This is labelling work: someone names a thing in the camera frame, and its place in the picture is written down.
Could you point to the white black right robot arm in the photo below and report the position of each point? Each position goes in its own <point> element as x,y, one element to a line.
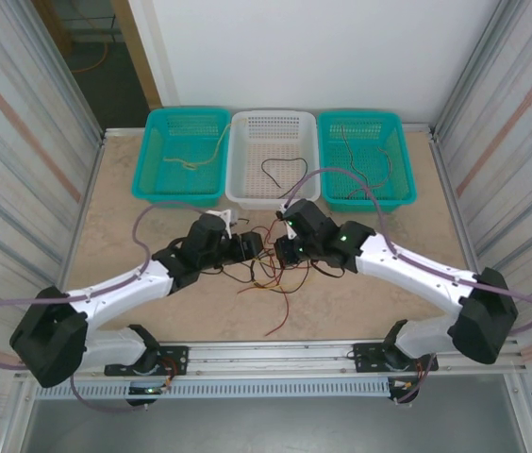
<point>417,273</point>

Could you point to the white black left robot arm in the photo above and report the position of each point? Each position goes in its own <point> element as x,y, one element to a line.
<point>120,288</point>

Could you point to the teal plastic basket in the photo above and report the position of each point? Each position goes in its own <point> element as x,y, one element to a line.
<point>176,151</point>
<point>365,151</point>

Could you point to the white plastic basket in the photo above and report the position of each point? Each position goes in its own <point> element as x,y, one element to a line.
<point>273,141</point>

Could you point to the grey metal shelf panel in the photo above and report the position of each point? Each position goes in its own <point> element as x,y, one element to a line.
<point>270,424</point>

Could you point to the wooden furniture piece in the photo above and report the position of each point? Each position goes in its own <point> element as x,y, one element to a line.
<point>56,23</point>

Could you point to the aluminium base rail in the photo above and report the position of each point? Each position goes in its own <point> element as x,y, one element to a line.
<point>270,351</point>

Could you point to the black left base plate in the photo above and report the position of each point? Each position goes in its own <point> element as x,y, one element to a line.
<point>176,354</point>

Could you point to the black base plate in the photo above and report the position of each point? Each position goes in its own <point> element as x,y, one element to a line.
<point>176,354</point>
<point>365,354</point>

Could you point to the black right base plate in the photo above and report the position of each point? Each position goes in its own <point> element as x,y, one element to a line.
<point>365,354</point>

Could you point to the aluminium frame post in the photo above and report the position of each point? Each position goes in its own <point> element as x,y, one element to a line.
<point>466,71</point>
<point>79,94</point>

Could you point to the wooden door frame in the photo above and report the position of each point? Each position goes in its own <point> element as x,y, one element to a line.
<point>136,47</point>

